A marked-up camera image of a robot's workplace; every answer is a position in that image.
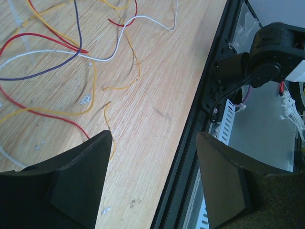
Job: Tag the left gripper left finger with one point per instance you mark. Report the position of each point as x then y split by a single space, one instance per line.
63 192

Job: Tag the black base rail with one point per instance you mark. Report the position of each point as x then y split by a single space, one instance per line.
180 205

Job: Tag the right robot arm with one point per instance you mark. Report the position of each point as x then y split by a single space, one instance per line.
276 51

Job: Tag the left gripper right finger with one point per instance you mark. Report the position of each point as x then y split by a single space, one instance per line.
241 192

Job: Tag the bundle of white zip ties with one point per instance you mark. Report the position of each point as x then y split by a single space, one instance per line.
291 113

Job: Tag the light blue slotted cable duct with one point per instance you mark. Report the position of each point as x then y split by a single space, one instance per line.
226 119

